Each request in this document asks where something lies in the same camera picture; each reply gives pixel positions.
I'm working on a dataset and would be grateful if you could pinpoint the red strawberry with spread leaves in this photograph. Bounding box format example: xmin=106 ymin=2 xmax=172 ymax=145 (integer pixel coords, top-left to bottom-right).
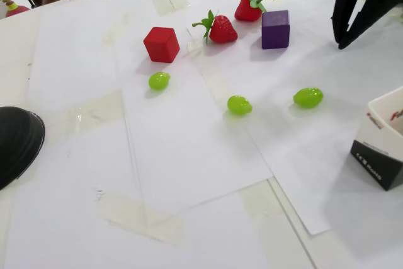
xmin=191 ymin=9 xmax=239 ymax=46

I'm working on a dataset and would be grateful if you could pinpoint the purple wooden cube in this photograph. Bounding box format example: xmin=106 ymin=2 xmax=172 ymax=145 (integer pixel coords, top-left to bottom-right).
xmin=261 ymin=9 xmax=290 ymax=50

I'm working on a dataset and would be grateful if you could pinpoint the green grape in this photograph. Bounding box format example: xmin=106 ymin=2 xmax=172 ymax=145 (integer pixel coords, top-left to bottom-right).
xmin=227 ymin=94 xmax=253 ymax=116
xmin=148 ymin=72 xmax=172 ymax=91
xmin=293 ymin=87 xmax=324 ymax=108

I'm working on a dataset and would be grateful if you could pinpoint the white paper sheet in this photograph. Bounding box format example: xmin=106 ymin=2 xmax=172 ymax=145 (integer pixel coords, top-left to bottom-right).
xmin=185 ymin=0 xmax=403 ymax=237
xmin=119 ymin=57 xmax=274 ymax=215

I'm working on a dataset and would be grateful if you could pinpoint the red strawberry with curved stem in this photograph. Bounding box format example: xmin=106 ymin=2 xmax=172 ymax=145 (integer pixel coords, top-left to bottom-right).
xmin=234 ymin=0 xmax=276 ymax=23

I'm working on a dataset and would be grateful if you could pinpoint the black round base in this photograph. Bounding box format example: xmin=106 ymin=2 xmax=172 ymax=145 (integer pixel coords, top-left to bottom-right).
xmin=0 ymin=106 xmax=46 ymax=191

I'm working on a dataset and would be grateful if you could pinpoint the white and black cardboard box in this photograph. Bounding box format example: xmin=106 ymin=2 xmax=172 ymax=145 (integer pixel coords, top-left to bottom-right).
xmin=349 ymin=86 xmax=403 ymax=192

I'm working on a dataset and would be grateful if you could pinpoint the red fire extinguisher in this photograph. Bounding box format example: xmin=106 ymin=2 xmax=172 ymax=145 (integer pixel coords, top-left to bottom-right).
xmin=0 ymin=0 xmax=38 ymax=20

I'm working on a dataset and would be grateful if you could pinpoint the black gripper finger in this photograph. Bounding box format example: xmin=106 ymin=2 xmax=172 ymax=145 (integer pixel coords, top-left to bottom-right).
xmin=331 ymin=0 xmax=366 ymax=45
xmin=338 ymin=0 xmax=394 ymax=50

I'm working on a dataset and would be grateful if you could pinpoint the red wooden cube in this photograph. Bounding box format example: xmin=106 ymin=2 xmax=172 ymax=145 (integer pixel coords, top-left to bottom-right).
xmin=143 ymin=26 xmax=181 ymax=63

